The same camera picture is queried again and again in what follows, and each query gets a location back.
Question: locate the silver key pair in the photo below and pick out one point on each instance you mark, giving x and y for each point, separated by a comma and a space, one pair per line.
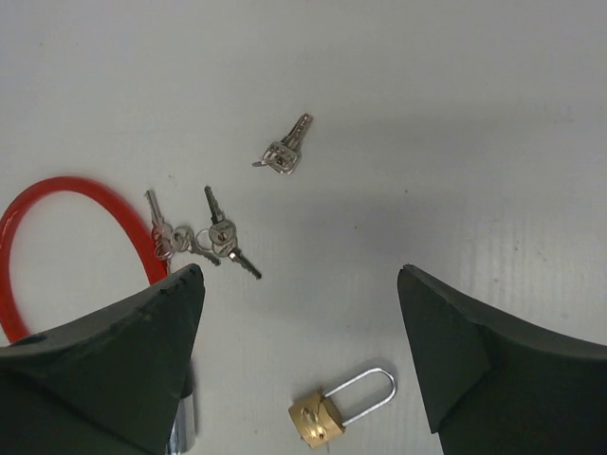
283, 156

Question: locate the small brass padlock long shackle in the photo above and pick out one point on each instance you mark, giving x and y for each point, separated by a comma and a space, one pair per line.
319, 420

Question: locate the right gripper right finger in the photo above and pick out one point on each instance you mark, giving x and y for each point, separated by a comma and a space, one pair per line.
492, 383

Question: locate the silver key bunch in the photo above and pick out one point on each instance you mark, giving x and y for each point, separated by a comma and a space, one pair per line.
218, 241

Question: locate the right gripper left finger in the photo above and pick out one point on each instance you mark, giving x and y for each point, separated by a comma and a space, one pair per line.
116, 381

